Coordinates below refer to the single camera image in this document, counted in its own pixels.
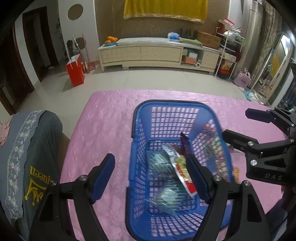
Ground white metal shelf rack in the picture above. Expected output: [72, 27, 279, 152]
[215, 23, 245, 80]

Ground clear bag teal candies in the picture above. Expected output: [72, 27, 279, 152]
[147, 151, 187, 215]

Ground standing mirror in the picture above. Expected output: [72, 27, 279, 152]
[250, 33, 294, 104]

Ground red white snack packet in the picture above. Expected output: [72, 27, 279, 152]
[162, 144, 197, 197]

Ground yellow hanging cloth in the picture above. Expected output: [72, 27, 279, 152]
[123, 0, 208, 23]

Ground blue plastic basket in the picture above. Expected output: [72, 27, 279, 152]
[125, 100, 234, 240]

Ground blue tissue pack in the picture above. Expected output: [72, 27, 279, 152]
[168, 32, 180, 42]

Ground cardboard box on cabinet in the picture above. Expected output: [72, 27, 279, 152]
[197, 31, 221, 50]

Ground red paper bag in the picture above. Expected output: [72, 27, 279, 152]
[66, 54, 85, 87]

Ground pink tablecloth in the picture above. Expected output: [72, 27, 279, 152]
[61, 90, 285, 240]

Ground colourful snack packet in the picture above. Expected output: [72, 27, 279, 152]
[200, 123, 230, 181]

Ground cream TV cabinet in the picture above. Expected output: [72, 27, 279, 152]
[98, 37, 220, 73]

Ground purple snack packet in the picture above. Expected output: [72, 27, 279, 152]
[180, 132, 193, 157]

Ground pile of oranges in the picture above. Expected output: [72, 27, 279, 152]
[104, 36, 118, 44]

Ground pink gift bag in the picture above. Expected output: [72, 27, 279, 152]
[233, 70, 252, 88]

